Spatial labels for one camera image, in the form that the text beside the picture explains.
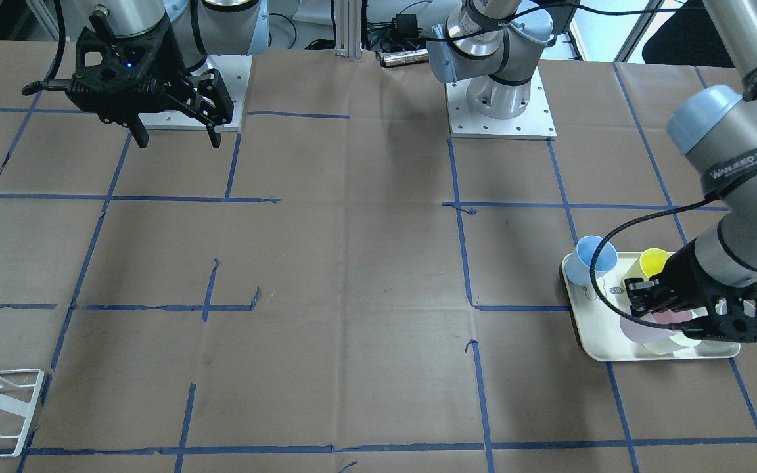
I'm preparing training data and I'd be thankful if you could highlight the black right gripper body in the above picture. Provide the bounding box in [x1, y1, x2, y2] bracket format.
[22, 13, 234, 125]

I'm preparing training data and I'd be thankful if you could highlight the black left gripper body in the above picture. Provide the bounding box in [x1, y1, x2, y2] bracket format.
[623, 243, 757, 342]

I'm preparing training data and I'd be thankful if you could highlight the pink plastic cup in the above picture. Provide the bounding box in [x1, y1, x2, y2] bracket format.
[619, 309, 695, 344]

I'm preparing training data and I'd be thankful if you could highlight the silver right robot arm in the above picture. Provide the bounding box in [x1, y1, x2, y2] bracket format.
[22, 1, 269, 148]

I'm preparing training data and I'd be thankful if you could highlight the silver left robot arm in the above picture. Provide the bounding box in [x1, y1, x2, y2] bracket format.
[427, 1, 757, 342]

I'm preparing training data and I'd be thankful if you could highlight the cream white cup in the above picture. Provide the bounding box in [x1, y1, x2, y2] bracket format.
[642, 332, 702, 355]

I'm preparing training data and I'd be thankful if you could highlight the yellow plastic cup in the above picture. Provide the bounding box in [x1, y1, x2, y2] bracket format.
[621, 248, 671, 284]

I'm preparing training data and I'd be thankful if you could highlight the light blue cup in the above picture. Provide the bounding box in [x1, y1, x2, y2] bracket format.
[564, 235, 618, 287]

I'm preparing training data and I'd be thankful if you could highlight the cream plastic tray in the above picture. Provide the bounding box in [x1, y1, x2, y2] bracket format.
[560, 252, 740, 362]

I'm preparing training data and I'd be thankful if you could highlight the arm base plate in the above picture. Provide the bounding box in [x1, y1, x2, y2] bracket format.
[135, 55, 253, 131]
[446, 69, 558, 140]

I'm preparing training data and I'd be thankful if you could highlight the aluminium frame post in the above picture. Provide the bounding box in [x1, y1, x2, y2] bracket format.
[331, 1, 367, 62]

